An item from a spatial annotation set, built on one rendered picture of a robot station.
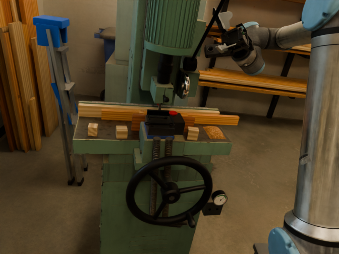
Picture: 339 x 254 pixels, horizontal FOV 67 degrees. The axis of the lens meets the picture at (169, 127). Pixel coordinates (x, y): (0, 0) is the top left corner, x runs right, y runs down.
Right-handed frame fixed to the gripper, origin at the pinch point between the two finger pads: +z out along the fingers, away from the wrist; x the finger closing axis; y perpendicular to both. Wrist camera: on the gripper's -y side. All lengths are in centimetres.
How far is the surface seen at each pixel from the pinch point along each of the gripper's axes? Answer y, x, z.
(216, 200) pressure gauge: -19, 56, -32
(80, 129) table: -48, 30, 14
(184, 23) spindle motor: -6.6, -0.3, 7.2
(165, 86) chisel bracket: -23.0, 13.5, -3.9
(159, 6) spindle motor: -11.5, -4.8, 14.1
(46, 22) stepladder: -96, -43, 9
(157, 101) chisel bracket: -27.3, 18.3, -3.9
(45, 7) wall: -226, -162, -50
